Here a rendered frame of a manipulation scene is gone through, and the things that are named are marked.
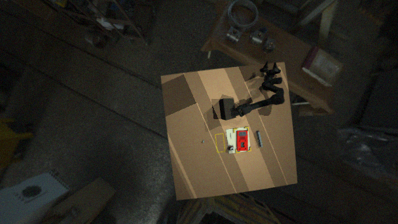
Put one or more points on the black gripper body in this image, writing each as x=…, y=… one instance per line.
x=267, y=72

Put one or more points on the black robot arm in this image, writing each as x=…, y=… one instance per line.
x=276, y=99

